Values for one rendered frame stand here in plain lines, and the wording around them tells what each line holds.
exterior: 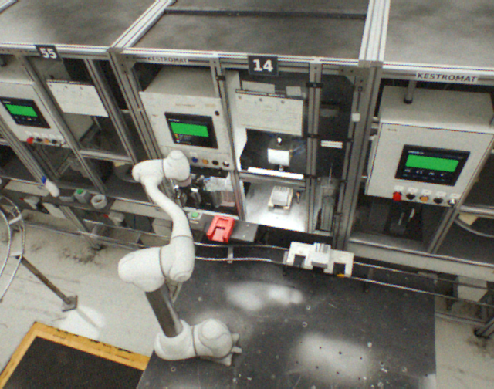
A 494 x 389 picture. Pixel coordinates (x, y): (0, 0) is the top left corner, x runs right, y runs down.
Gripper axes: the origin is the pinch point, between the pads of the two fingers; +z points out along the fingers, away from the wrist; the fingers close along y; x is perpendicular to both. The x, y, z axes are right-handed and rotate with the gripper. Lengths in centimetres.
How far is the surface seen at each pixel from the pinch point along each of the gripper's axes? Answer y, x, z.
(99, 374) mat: 62, 85, 114
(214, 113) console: -21, -9, -63
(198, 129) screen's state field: -12, -7, -54
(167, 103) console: 3, -10, -65
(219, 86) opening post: -24, -11, -76
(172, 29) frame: 7, -37, -87
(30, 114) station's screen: 94, -9, -46
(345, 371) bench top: -102, 59, 41
